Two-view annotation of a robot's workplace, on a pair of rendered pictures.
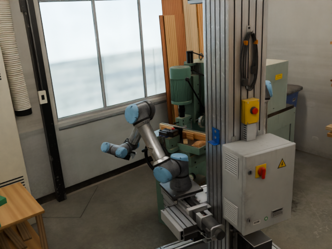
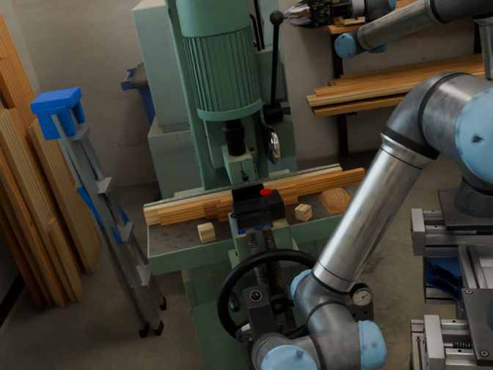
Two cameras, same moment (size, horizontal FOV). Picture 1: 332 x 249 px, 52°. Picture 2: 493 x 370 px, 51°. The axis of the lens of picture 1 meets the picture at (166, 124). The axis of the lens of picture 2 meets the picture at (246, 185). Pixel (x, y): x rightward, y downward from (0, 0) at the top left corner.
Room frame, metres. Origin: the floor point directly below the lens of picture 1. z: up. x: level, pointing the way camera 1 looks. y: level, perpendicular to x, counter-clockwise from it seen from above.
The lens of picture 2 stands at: (1.92, 0.88, 1.63)
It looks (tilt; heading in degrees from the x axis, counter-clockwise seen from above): 26 degrees down; 311
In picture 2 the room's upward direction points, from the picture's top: 9 degrees counter-clockwise
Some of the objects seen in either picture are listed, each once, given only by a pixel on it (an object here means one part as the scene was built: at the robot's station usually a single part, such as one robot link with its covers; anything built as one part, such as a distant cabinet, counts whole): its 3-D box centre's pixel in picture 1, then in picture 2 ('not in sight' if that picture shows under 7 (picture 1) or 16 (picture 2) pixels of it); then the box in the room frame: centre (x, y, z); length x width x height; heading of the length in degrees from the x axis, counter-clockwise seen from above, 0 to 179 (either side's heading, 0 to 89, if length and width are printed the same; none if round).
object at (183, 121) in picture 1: (184, 121); (239, 164); (2.82, -0.16, 1.03); 0.14 x 0.07 x 0.09; 136
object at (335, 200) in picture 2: (199, 142); (337, 197); (2.57, -0.27, 0.91); 0.12 x 0.09 x 0.03; 136
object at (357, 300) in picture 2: (192, 177); (360, 296); (2.48, -0.19, 0.65); 0.06 x 0.04 x 0.08; 46
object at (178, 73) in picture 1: (180, 85); (220, 54); (2.81, -0.14, 1.35); 0.18 x 0.18 x 0.31
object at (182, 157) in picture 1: (179, 163); not in sight; (2.04, -0.07, 0.98); 0.13 x 0.12 x 0.14; 140
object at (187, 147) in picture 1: (175, 142); (256, 232); (2.73, -0.07, 0.87); 0.61 x 0.30 x 0.06; 46
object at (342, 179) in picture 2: (187, 134); (263, 196); (2.77, -0.18, 0.92); 0.62 x 0.02 x 0.04; 46
